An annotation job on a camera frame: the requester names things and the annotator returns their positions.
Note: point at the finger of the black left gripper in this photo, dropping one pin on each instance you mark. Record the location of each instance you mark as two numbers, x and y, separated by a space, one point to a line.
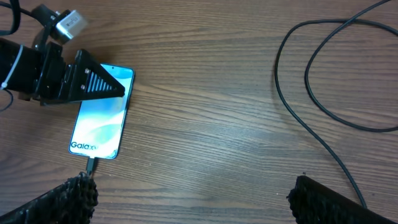
86 79

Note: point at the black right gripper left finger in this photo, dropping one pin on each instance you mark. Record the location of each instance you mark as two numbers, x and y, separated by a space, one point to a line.
74 201

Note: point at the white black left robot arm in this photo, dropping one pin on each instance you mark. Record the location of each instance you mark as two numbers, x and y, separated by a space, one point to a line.
39 72

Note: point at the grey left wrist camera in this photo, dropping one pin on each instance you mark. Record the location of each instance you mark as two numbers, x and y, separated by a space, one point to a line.
68 27

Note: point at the blue Galaxy smartphone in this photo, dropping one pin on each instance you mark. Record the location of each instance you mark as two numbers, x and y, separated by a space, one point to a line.
99 124

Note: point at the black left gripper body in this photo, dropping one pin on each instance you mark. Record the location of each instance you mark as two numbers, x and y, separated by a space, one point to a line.
54 85

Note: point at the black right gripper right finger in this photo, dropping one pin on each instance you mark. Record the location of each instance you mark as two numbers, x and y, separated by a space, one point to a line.
313 203

